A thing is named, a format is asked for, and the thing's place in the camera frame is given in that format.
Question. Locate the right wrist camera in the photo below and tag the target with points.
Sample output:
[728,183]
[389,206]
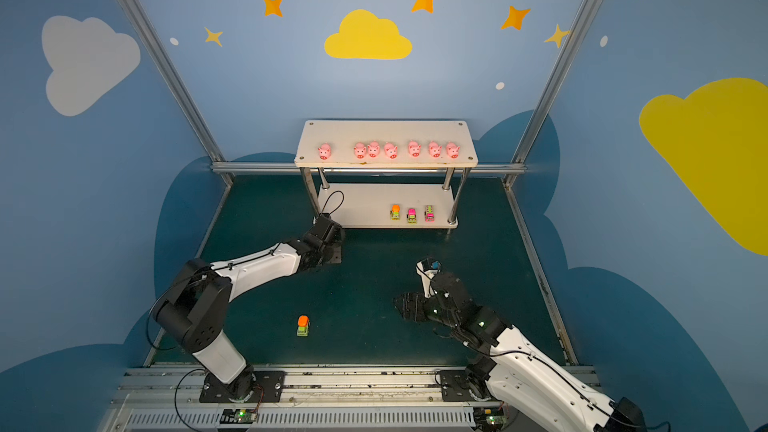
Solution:
[427,269]

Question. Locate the left controller board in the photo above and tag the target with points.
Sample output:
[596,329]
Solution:
[243,417]

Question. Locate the orange green toy truck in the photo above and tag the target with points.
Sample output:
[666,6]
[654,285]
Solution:
[303,324]
[395,212]

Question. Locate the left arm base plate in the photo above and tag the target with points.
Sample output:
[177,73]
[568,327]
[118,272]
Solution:
[250,386]

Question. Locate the pink pig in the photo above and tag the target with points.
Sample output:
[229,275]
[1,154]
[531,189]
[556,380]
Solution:
[452,150]
[324,151]
[391,150]
[435,150]
[414,149]
[373,149]
[360,151]

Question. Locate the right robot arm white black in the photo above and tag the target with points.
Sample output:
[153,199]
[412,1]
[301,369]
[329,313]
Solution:
[510,367]

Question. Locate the pink green toy car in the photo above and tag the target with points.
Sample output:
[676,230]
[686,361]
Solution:
[411,216]

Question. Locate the right aluminium frame post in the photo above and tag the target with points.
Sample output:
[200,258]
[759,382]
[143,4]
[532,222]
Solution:
[580,26]

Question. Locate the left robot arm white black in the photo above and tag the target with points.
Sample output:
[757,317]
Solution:
[194,308]

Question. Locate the rear aluminium frame bar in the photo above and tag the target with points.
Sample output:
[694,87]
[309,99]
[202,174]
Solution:
[265,168]

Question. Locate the controller board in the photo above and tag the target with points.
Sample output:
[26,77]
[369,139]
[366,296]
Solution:
[243,417]
[489,419]

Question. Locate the left aluminium frame post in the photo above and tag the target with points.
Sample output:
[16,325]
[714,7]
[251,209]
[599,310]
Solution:
[149,37]

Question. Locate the pink green toy truck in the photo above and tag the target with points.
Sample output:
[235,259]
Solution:
[429,215]

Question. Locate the right controller board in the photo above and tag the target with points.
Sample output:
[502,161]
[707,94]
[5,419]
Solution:
[489,419]

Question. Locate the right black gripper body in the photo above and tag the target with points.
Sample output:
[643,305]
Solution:
[429,307]

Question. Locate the white two-tier shelf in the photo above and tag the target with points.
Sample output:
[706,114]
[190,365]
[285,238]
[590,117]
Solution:
[386,174]

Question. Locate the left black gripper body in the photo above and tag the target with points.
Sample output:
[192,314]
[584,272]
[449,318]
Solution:
[330,237]

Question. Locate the aluminium frame post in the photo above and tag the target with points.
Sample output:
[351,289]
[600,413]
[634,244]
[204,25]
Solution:
[580,26]
[149,37]

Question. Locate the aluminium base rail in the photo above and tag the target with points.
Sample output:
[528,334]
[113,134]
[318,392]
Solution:
[314,398]

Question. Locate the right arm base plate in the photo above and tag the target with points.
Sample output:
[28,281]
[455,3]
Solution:
[470,385]

